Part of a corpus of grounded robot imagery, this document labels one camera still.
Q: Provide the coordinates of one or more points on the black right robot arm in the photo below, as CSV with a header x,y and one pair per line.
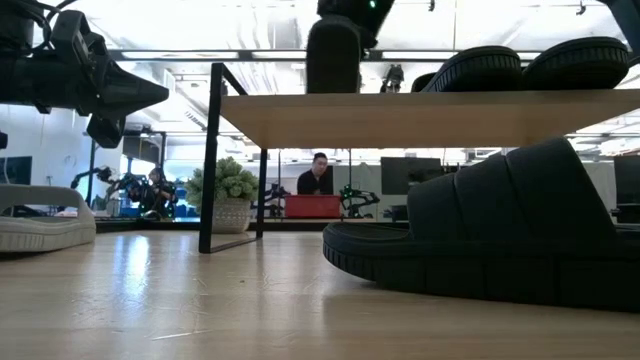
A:
x,y
625,15

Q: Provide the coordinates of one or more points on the person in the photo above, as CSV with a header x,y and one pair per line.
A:
x,y
315,180
160,189

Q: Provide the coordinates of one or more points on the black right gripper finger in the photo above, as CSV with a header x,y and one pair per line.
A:
x,y
370,32

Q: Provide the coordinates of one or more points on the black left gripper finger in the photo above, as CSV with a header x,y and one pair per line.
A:
x,y
130,86
125,105

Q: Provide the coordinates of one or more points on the red box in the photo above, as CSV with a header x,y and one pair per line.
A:
x,y
312,206

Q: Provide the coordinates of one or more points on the black aluminium table frame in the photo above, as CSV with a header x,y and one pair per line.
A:
x,y
150,226

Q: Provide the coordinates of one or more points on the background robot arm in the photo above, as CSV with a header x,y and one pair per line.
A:
x,y
107,175
357,195

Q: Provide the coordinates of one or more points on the black slide sandal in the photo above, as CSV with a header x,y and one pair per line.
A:
x,y
480,67
332,55
500,240
575,62

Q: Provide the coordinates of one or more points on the dark wall screen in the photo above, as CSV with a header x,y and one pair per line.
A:
x,y
15,170

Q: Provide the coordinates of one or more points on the green plant in white pot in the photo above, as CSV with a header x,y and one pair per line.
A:
x,y
225,185

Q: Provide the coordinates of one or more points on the black overhead beam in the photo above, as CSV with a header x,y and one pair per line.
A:
x,y
200,55

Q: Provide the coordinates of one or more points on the wooden shelf with black frame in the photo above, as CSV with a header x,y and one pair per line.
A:
x,y
400,120

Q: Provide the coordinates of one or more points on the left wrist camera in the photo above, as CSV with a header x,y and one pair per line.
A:
x,y
75,35

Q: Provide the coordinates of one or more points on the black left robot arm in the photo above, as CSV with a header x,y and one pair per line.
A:
x,y
25,82

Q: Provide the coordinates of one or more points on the black hanging screen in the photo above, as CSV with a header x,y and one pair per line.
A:
x,y
142,149

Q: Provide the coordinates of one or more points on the black hanging device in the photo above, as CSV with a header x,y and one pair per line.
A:
x,y
393,77

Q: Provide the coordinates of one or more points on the black background monitor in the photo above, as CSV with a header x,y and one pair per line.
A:
x,y
627,180
410,175

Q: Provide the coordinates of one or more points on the grey slide sandal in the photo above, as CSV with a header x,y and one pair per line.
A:
x,y
45,232

